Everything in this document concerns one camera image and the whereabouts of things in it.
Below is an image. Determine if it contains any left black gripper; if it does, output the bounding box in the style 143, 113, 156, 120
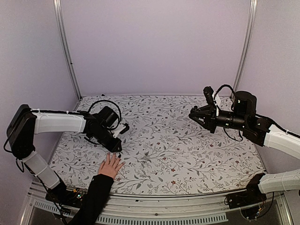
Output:
92, 127, 122, 153

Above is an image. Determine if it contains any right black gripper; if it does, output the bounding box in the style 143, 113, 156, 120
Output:
189, 104, 248, 134

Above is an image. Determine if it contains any black sleeved forearm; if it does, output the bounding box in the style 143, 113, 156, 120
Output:
68, 174, 113, 225

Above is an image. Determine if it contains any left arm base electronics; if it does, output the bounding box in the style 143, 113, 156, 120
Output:
44, 182, 85, 221

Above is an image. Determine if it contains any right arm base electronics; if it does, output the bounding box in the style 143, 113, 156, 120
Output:
224, 173, 275, 220

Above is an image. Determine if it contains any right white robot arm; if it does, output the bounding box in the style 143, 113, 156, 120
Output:
189, 87, 300, 204

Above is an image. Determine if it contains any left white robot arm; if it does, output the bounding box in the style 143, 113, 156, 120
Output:
4, 105, 129, 203

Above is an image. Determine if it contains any person's bare hand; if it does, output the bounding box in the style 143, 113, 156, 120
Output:
97, 153, 124, 179

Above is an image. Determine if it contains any floral patterned table mat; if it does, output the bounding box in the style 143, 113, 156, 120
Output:
48, 95, 267, 196

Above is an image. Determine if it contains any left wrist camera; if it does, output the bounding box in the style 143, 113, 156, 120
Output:
112, 123, 129, 138

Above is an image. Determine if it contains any left black braided cable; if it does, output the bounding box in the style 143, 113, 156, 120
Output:
84, 100, 122, 146

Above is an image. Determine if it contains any right black cable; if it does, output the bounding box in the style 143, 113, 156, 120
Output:
213, 84, 244, 142

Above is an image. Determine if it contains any metal table front rail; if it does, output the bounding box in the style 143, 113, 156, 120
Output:
20, 182, 293, 225

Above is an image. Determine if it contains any right aluminium frame post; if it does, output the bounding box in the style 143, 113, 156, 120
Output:
233, 0, 258, 92

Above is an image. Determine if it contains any aluminium frame post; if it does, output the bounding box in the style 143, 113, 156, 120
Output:
233, 0, 258, 92
53, 0, 82, 100

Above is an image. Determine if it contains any left aluminium frame post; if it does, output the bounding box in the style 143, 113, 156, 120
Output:
53, 0, 82, 100

